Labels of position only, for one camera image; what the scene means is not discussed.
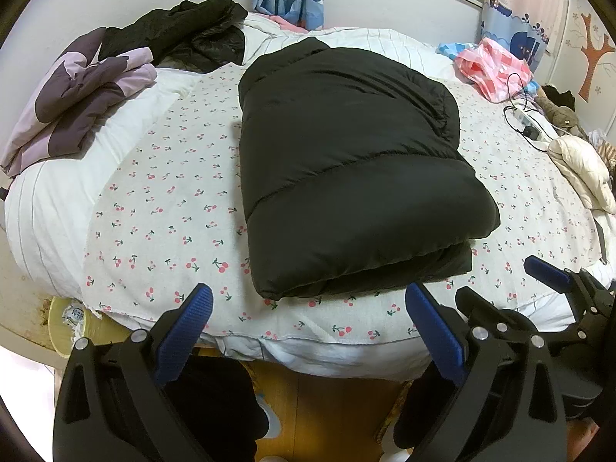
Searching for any large black puffer jacket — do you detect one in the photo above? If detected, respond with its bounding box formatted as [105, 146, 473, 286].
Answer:
[239, 38, 500, 300]

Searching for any white striped duvet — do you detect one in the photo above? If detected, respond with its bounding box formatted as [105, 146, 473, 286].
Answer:
[4, 12, 616, 381]

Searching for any cherry print bed sheet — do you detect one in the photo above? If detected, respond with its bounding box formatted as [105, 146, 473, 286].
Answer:
[82, 65, 615, 345]

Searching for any grey padded headboard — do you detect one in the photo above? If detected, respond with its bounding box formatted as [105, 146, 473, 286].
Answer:
[0, 0, 183, 147]

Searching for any cream folded garment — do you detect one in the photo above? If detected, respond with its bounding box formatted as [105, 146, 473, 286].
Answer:
[547, 135, 615, 215]

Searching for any yellow round container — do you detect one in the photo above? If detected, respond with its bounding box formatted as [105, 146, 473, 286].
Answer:
[48, 297, 129, 359]

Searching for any pink checkered cloth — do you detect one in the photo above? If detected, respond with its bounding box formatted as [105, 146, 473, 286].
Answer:
[454, 38, 532, 103]

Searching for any light blue patterned cloth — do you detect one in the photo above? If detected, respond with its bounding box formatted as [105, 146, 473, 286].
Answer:
[435, 42, 476, 60]

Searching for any pink pillow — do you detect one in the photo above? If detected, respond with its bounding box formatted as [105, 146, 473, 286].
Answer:
[267, 16, 307, 35]

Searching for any beige plush toy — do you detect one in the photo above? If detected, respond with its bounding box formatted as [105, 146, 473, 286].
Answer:
[534, 96, 587, 139]

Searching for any blue pink cartoon curtain right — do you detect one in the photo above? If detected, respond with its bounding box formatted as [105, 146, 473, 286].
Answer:
[480, 0, 566, 71]

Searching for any white power strip with cable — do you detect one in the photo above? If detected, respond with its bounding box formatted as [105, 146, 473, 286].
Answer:
[502, 72, 560, 154]

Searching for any orange tree wall decal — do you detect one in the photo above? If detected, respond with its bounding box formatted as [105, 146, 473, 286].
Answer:
[572, 13, 615, 102]

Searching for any purple lilac folded jacket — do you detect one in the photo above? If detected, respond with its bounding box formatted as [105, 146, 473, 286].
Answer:
[1, 27, 157, 177]

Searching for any crumpled black jacket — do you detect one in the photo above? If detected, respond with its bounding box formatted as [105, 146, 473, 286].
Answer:
[98, 0, 248, 73]

